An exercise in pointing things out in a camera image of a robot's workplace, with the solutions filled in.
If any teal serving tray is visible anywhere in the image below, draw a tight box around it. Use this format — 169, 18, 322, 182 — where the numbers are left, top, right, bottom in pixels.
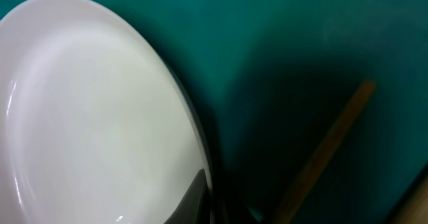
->
1, 0, 427, 223

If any large white plate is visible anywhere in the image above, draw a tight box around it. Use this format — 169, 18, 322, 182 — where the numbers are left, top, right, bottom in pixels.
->
1, 0, 212, 223

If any wooden chopstick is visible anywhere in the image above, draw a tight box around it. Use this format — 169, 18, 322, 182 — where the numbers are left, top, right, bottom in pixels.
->
272, 80, 376, 224

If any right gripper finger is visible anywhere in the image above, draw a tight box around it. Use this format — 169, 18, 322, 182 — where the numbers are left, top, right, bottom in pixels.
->
165, 169, 209, 224

